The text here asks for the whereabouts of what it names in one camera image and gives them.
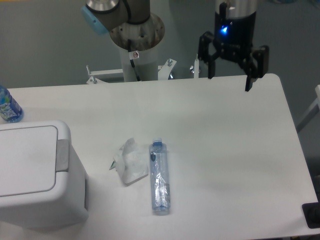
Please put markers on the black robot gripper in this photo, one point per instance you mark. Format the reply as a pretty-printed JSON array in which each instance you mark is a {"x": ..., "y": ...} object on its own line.
[{"x": 234, "y": 24}]

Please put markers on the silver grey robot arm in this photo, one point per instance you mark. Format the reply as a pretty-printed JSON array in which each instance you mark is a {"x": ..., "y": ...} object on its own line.
[{"x": 104, "y": 15}]

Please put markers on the grey trash can lid button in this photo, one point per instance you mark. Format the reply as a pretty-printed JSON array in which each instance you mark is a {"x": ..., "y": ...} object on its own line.
[{"x": 62, "y": 155}]

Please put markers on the white trash can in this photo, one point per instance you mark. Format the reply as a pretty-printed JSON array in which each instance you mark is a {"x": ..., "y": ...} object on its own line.
[{"x": 32, "y": 193}]

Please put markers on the clear plastic water bottle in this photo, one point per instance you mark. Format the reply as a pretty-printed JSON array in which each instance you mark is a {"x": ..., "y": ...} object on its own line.
[{"x": 159, "y": 177}]

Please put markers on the crumpled white plastic wrapper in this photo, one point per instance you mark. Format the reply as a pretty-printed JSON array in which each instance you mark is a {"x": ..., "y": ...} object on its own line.
[{"x": 129, "y": 163}]

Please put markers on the black table clamp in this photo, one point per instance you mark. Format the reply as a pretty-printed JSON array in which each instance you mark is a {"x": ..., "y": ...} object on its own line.
[{"x": 311, "y": 213}]

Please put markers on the blue labelled water bottle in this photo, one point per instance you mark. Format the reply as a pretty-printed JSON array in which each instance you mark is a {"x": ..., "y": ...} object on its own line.
[{"x": 10, "y": 110}]

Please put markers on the white metal mounting bracket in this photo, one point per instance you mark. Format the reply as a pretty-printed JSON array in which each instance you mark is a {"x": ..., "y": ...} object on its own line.
[{"x": 133, "y": 73}]

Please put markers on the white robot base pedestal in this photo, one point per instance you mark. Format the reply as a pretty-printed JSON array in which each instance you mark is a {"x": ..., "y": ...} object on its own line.
[{"x": 139, "y": 42}]

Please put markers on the white frame at right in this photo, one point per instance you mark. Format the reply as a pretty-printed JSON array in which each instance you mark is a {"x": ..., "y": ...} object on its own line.
[{"x": 311, "y": 111}]

